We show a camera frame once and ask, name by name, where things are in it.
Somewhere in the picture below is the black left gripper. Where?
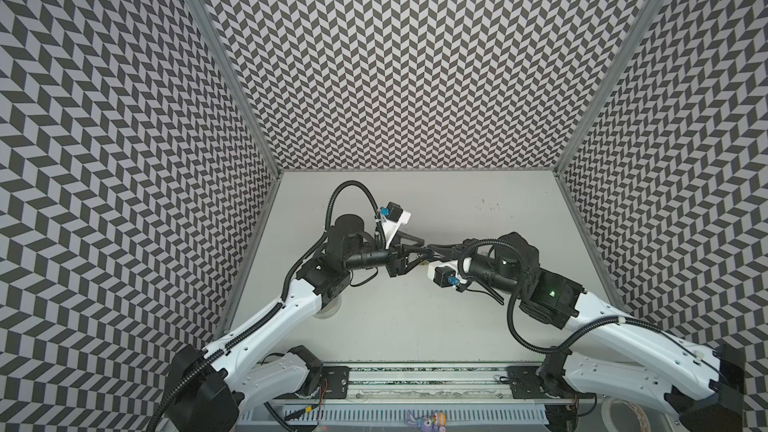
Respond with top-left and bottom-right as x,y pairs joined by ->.
345,231 -> 434,278

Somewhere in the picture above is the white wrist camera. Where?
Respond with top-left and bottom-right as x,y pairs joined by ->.
427,260 -> 471,290
379,202 -> 411,249

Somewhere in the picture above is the aluminium left corner post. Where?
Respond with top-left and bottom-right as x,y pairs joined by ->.
184,0 -> 281,177

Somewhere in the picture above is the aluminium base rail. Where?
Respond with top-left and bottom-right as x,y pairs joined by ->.
237,363 -> 600,431

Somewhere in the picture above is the white tape roll bottom right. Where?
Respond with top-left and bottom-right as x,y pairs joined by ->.
600,398 -> 652,432

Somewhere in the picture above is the clear tape roll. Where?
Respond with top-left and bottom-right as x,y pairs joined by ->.
315,297 -> 342,320

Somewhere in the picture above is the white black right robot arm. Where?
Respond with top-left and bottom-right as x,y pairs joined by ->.
428,233 -> 746,431

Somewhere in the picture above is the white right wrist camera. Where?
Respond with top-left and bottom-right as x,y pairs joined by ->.
427,260 -> 471,290

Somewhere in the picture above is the aluminium corner post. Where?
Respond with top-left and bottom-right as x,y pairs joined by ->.
184,0 -> 281,177
553,0 -> 665,177

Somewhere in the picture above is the aluminium right corner post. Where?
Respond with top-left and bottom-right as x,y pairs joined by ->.
553,0 -> 665,177

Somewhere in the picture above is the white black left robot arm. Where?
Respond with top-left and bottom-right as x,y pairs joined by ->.
146,180 -> 435,431

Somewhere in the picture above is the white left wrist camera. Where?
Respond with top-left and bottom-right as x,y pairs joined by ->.
379,202 -> 411,249

